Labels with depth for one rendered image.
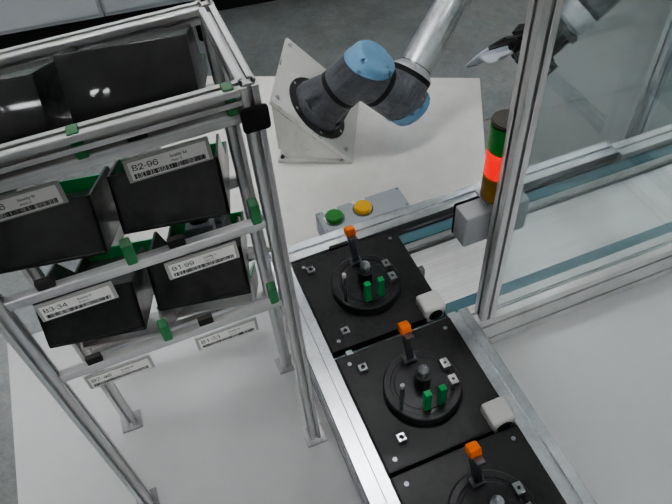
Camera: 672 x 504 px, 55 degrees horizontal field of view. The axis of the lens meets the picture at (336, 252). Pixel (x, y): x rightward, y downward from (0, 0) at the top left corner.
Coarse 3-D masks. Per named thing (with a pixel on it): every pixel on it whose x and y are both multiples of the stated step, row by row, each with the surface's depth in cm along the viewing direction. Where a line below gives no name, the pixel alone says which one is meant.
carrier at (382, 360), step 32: (448, 320) 127; (384, 352) 123; (416, 352) 120; (448, 352) 122; (352, 384) 119; (384, 384) 116; (416, 384) 114; (448, 384) 116; (480, 384) 117; (384, 416) 114; (416, 416) 112; (448, 416) 113; (480, 416) 113; (512, 416) 111; (384, 448) 111; (416, 448) 110; (448, 448) 110
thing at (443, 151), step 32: (448, 96) 191; (480, 96) 190; (224, 128) 187; (384, 128) 183; (416, 128) 182; (448, 128) 181; (480, 128) 181; (352, 160) 175; (384, 160) 174; (416, 160) 174; (448, 160) 173; (480, 160) 172; (256, 192) 169; (288, 192) 169; (320, 192) 168; (352, 192) 167; (416, 192) 166; (448, 192) 165; (288, 224) 161
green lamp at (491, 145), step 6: (492, 126) 96; (492, 132) 97; (498, 132) 95; (504, 132) 95; (492, 138) 97; (498, 138) 96; (504, 138) 96; (492, 144) 98; (498, 144) 97; (492, 150) 99; (498, 150) 98; (498, 156) 98
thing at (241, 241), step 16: (160, 240) 100; (240, 240) 90; (240, 256) 89; (160, 272) 88; (208, 272) 89; (224, 272) 90; (240, 272) 90; (160, 288) 89; (176, 288) 90; (192, 288) 90; (208, 288) 90; (224, 288) 91; (240, 288) 91; (160, 304) 90; (176, 304) 90; (192, 304) 91
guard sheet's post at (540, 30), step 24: (552, 0) 77; (528, 24) 81; (552, 24) 80; (528, 48) 84; (552, 48) 83; (528, 72) 84; (528, 96) 87; (528, 120) 92; (504, 144) 96; (528, 144) 94; (504, 168) 99; (504, 192) 101; (504, 216) 105; (504, 240) 111; (504, 264) 115; (480, 288) 122; (480, 312) 126
